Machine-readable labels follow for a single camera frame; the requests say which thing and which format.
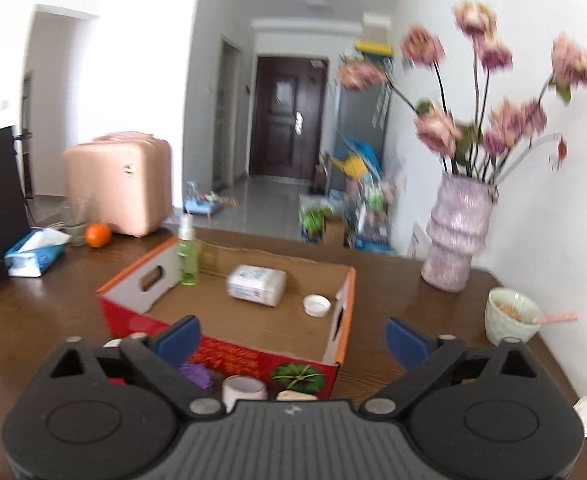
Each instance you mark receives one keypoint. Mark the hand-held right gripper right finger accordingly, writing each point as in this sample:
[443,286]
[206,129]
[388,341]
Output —
[404,342]

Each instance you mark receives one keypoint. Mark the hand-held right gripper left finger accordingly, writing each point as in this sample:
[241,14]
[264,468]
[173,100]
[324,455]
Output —
[179,340]

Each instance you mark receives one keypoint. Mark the purple lid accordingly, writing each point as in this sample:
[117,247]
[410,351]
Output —
[199,375]

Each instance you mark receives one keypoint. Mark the red cardboard box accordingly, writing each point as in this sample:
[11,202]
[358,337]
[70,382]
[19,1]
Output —
[253,320]

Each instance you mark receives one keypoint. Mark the white round container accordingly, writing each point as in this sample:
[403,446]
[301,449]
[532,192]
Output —
[243,390]

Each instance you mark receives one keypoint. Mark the white cube jar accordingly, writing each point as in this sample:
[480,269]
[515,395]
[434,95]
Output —
[296,396]

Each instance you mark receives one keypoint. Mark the green spray bottle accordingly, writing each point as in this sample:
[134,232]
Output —
[189,255]

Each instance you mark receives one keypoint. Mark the white plastic jar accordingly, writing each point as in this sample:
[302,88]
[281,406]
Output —
[256,285]

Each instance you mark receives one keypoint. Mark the white round lid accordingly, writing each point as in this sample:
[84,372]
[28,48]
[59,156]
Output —
[317,305]

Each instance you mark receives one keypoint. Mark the pale green bowl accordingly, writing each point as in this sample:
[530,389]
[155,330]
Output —
[506,325]

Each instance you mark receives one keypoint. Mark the pink textured vase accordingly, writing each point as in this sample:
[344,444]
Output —
[456,235]

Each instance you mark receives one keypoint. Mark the cluttered storage cart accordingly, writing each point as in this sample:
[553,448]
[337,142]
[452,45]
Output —
[373,215]

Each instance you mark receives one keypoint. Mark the small brown cardboard box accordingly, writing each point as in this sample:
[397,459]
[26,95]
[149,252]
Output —
[334,231]

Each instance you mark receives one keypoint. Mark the orange fruit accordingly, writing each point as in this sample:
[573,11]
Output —
[98,235]

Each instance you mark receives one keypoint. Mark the blue floor toy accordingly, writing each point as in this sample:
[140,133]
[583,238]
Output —
[201,202]

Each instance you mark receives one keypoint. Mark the green printed pack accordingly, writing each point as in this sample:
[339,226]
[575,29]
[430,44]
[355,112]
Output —
[316,220]

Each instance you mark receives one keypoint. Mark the pink spoon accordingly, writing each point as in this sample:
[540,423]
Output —
[558,317]

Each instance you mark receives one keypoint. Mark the clear drinking glass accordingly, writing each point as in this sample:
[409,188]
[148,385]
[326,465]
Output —
[77,220]

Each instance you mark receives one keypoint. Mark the blue tissue pack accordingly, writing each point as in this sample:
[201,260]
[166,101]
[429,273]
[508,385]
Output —
[33,255]

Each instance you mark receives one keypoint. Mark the pink suitcase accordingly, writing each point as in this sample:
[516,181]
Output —
[118,180]

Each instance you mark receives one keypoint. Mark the yellow toy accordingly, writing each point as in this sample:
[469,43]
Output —
[351,165]

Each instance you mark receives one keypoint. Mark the blue bag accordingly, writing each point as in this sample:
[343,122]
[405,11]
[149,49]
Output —
[361,149]

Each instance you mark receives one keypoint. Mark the dried pink flower bouquet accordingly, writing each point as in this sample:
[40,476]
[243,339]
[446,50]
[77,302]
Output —
[441,130]

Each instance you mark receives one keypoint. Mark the grey interior door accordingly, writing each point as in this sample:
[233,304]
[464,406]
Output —
[226,115]

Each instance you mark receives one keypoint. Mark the grey refrigerator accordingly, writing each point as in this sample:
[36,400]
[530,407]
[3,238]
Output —
[358,115]

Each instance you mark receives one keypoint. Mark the dark brown entrance door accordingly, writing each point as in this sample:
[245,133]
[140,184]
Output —
[286,120]

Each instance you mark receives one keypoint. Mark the yellow and blue box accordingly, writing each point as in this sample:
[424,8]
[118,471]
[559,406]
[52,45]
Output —
[373,47]

